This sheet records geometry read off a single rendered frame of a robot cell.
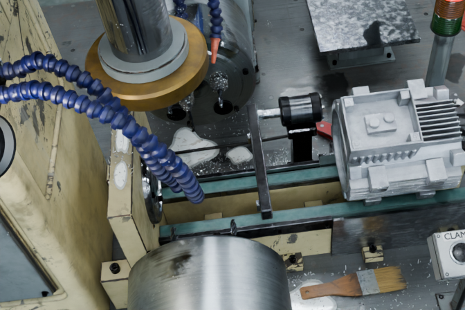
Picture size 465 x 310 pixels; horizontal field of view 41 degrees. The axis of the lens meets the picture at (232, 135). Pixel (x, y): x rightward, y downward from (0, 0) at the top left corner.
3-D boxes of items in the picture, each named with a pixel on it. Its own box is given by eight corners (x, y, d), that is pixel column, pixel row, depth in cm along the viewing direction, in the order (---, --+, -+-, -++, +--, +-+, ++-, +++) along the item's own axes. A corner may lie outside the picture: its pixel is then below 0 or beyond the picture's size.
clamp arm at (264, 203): (244, 114, 125) (258, 221, 108) (243, 104, 123) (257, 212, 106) (261, 111, 125) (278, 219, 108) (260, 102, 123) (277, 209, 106)
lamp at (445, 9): (439, 21, 126) (442, 3, 122) (430, 3, 130) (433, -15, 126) (468, 17, 126) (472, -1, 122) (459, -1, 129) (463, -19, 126)
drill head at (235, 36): (147, 164, 130) (118, 80, 111) (147, 36, 156) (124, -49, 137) (264, 149, 130) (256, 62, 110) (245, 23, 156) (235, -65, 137)
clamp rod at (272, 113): (256, 122, 123) (255, 115, 121) (254, 115, 124) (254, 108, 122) (295, 117, 122) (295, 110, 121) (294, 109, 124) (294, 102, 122)
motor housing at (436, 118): (343, 212, 120) (353, 183, 103) (327, 123, 127) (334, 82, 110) (446, 199, 120) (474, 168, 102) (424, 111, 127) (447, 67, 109)
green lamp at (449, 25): (435, 38, 129) (439, 21, 126) (427, 19, 133) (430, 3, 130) (463, 34, 129) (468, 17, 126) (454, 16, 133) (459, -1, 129)
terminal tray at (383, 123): (347, 167, 108) (351, 153, 101) (336, 111, 112) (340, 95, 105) (416, 158, 107) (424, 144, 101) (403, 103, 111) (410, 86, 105)
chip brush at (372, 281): (303, 306, 119) (303, 304, 118) (297, 283, 122) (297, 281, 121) (407, 288, 119) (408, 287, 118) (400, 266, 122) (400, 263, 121)
